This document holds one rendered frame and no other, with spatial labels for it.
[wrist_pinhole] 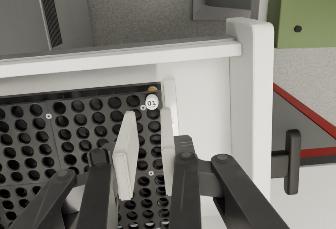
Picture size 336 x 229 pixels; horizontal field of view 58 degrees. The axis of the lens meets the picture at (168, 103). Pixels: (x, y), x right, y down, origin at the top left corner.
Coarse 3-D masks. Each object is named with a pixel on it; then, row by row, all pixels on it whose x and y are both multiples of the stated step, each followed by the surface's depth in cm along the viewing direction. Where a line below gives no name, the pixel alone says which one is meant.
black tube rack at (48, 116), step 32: (0, 96) 33; (32, 96) 32; (64, 96) 32; (96, 96) 29; (128, 96) 29; (0, 128) 30; (32, 128) 30; (64, 128) 30; (96, 128) 33; (0, 160) 31; (32, 160) 34; (64, 160) 31; (160, 160) 35; (0, 192) 33; (32, 192) 32; (160, 192) 36; (0, 224) 37; (128, 224) 34
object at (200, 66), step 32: (0, 64) 29; (32, 64) 29; (64, 64) 29; (96, 64) 29; (128, 64) 29; (160, 64) 35; (192, 64) 35; (224, 64) 35; (192, 96) 36; (224, 96) 36; (192, 128) 37; (224, 128) 37; (224, 224) 40
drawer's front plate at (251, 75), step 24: (240, 24) 29; (264, 24) 25; (264, 48) 25; (240, 72) 30; (264, 72) 26; (240, 96) 31; (264, 96) 26; (240, 120) 32; (264, 120) 27; (240, 144) 33; (264, 144) 28; (264, 168) 29; (264, 192) 30
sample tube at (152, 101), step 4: (148, 88) 32; (152, 88) 31; (156, 88) 32; (148, 96) 29; (152, 96) 28; (156, 96) 29; (148, 100) 28; (152, 100) 28; (156, 100) 28; (148, 104) 28; (152, 104) 28; (156, 104) 28; (148, 108) 28; (152, 108) 28
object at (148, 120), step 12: (144, 96) 29; (156, 108) 30; (156, 120) 30; (156, 132) 30; (156, 144) 31; (156, 156) 31; (156, 168) 32; (156, 180) 33; (156, 192) 33; (156, 204) 33; (168, 204) 33; (156, 216) 34; (168, 216) 34
